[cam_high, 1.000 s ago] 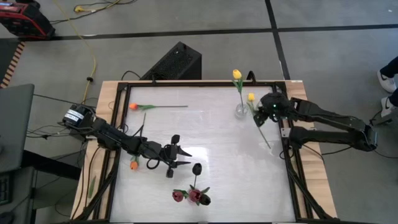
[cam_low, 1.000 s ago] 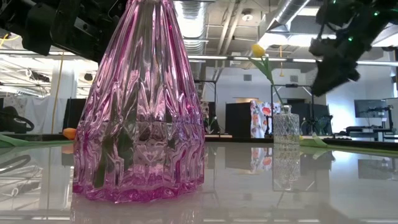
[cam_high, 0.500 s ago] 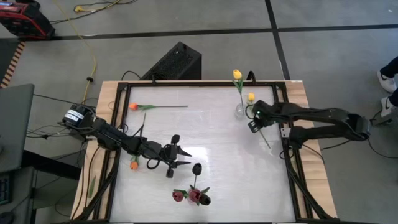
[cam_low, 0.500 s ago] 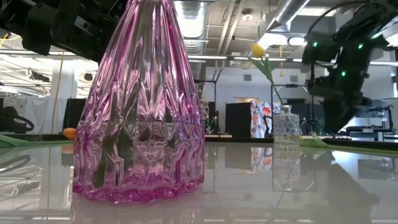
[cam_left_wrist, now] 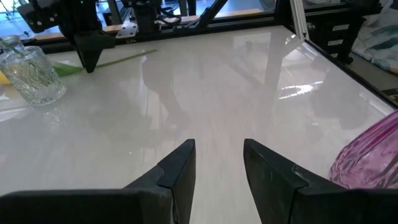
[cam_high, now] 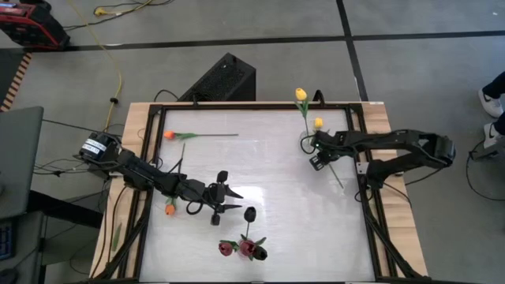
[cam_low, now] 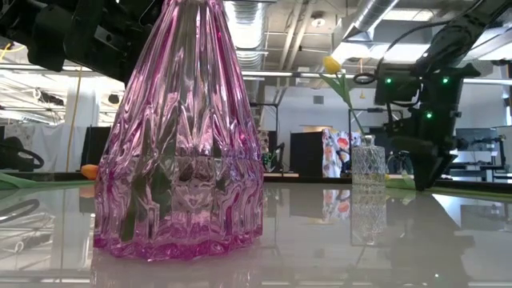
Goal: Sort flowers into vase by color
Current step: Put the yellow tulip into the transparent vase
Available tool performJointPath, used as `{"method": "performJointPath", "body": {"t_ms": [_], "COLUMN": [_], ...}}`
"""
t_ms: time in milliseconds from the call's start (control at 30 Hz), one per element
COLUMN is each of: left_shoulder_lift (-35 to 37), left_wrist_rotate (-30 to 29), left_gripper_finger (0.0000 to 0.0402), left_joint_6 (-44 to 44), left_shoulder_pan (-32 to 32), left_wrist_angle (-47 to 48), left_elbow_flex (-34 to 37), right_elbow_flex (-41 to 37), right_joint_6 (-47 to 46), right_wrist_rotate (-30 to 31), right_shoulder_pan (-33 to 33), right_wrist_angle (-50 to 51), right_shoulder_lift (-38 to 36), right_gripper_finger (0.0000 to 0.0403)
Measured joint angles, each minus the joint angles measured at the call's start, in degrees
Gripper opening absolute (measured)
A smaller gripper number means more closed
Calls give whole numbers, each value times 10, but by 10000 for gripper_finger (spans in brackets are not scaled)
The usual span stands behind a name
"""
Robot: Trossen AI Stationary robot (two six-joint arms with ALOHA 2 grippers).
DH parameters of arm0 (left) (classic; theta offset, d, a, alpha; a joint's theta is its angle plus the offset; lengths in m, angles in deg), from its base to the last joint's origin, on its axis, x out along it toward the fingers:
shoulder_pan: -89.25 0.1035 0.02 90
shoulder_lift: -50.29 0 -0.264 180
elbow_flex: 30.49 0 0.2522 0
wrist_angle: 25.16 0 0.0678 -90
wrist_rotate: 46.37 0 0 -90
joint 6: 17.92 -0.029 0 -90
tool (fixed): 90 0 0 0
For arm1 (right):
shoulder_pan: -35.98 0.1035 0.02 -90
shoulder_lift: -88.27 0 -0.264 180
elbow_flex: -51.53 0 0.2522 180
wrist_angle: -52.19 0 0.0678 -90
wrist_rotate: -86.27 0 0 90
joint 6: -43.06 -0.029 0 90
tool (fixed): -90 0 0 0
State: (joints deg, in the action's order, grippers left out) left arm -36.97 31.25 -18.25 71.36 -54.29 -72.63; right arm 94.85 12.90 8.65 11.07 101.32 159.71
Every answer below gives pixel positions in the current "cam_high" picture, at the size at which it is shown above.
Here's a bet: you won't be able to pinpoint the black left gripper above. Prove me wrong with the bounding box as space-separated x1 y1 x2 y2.
184 170 244 226

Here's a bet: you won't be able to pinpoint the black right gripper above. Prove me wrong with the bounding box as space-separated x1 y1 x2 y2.
309 130 349 171

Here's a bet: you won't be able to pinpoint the yellow artificial tulip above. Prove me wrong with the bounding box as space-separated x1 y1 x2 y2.
294 87 312 137
313 117 345 189

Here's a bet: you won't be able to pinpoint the black artificial tulip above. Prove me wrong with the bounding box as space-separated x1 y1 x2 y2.
243 206 257 240
252 236 269 262

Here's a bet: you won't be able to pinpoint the dark red artificial tulip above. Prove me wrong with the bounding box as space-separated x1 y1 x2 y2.
218 238 240 258
238 234 257 257

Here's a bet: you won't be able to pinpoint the clear cut-glass vase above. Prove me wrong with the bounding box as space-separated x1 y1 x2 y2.
299 129 316 149

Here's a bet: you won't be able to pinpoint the orange artificial tulip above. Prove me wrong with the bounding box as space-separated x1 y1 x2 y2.
164 142 186 217
163 129 240 141

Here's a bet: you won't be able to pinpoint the loose green artificial leaf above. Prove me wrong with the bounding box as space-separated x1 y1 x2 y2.
111 222 123 252

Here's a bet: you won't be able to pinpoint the black speaker box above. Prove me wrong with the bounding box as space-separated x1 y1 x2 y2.
177 52 257 103

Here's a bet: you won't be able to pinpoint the gray chair base leg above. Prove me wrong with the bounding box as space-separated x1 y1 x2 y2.
469 136 505 161

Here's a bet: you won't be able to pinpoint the white shoes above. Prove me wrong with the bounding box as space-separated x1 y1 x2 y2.
477 70 505 149

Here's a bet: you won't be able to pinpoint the gray flat panel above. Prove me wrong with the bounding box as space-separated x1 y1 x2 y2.
0 105 45 220

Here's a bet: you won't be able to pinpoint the black keyboard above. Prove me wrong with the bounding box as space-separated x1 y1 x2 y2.
0 220 17 261

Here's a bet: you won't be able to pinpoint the red and black case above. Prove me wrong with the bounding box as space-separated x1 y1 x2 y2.
0 0 71 51

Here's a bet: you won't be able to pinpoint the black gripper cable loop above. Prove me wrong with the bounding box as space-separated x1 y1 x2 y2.
185 200 206 216
299 135 319 155

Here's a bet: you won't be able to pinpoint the black aluminium table frame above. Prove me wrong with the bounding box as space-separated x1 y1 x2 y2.
104 103 425 283

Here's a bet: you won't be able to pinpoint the yellow floor cable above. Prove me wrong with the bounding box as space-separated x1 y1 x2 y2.
66 0 155 133

